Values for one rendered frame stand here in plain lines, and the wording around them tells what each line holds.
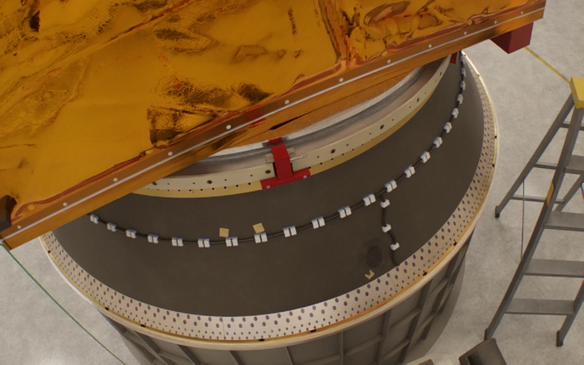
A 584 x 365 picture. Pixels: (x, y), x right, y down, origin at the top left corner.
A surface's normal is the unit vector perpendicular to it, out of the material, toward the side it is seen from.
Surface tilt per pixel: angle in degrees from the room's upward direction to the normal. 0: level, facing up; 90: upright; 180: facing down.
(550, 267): 0
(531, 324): 0
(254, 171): 90
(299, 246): 62
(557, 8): 0
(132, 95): 89
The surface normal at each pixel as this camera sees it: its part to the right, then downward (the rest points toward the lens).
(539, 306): -0.11, -0.66
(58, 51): 0.33, 0.53
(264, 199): 0.11, 0.33
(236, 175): 0.13, 0.73
